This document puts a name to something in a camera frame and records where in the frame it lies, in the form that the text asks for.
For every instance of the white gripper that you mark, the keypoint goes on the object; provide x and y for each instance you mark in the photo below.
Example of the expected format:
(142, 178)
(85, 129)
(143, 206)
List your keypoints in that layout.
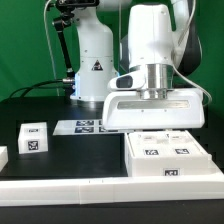
(125, 110)

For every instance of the white cabinet box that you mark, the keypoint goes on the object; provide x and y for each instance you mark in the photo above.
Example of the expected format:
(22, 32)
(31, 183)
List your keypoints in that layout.
(166, 163)

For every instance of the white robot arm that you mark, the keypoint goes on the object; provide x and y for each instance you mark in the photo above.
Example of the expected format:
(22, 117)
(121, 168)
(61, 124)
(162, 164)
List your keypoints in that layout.
(143, 98)

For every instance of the white flat tagged top panel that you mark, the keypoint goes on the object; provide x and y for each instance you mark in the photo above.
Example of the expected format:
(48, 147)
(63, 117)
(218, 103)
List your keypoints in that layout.
(79, 127)

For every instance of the white tagged cube block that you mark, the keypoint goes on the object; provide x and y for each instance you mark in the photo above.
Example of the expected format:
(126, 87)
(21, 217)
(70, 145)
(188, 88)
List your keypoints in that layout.
(33, 138)

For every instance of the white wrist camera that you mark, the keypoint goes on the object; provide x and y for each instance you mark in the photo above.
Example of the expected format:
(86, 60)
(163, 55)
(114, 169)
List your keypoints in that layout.
(130, 81)

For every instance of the white right boundary rail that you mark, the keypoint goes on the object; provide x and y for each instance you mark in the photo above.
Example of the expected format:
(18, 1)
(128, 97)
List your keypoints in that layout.
(213, 168)

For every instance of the white boundary rail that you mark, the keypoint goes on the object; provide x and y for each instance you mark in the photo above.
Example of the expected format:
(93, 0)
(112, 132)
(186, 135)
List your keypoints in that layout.
(213, 168)
(110, 190)

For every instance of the white front boundary rail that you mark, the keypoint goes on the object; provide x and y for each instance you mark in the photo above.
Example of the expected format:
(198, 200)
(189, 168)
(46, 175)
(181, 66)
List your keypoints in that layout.
(110, 190)

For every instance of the white left rail stub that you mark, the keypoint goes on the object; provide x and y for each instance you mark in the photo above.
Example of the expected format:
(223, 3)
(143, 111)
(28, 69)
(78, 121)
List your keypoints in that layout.
(3, 157)

